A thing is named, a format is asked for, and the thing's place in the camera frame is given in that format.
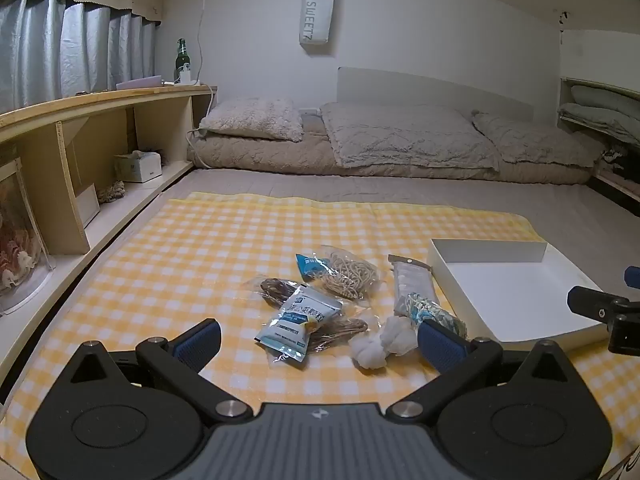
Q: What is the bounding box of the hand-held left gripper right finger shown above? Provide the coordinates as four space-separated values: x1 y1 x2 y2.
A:
386 320 577 420

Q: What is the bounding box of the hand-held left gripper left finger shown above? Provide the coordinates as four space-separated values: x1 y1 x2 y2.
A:
64 319 254 429

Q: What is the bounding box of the blue patterned cloth bundle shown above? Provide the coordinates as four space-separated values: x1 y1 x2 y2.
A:
404 292 469 339

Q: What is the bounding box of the white cotton wad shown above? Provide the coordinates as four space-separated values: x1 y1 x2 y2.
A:
348 316 419 372

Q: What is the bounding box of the clear pack of cotton pads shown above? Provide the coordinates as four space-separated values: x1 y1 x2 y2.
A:
388 254 442 314

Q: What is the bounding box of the white cardboard box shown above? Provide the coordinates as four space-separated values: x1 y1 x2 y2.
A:
426 238 619 346

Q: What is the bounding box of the bag of brown cord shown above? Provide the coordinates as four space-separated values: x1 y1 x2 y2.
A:
244 275 372 366

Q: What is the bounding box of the blue and white packet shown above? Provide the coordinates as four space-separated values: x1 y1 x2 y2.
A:
254 284 344 370

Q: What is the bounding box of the bag of beige cord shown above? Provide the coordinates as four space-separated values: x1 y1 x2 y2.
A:
312 245 384 307

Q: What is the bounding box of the yellow checkered blanket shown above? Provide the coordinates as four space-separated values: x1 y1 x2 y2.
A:
0 191 640 480

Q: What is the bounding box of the dark cloth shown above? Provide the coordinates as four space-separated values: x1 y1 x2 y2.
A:
597 142 640 182

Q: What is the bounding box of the small blue packet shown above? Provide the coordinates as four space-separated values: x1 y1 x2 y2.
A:
294 253 327 281

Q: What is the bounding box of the folded grey bedding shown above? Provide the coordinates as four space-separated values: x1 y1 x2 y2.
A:
558 84 640 149

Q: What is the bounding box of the long fuzzy beige pillow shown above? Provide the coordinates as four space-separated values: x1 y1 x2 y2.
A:
472 111 607 169

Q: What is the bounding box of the white tissue box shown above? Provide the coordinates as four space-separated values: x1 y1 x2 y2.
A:
113 151 164 184

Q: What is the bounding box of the folded beige comforter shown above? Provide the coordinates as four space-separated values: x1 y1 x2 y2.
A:
188 119 594 186

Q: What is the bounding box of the large quilted beige pillow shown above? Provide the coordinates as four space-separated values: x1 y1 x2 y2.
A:
319 101 501 171

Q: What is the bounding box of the white shelf unit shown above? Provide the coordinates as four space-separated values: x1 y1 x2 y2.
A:
557 29 640 212

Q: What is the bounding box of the small fuzzy beige pillow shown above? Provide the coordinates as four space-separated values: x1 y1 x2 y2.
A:
199 98 305 142

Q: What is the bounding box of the wooden bedside shelf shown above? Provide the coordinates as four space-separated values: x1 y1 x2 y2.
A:
0 83 219 377

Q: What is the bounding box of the pink flat box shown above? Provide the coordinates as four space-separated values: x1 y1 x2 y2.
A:
115 75 164 92

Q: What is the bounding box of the green glass bottle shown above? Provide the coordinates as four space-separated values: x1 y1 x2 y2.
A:
173 38 191 85

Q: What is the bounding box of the grey curtain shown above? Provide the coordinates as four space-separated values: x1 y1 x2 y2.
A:
0 0 162 114

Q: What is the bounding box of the white hanging tote bag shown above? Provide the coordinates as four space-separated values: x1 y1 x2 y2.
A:
298 0 335 54

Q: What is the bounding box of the beige rope bundle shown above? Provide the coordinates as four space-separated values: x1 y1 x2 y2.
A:
97 179 127 205

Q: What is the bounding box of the white cable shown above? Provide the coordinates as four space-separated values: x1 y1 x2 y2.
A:
186 0 221 139

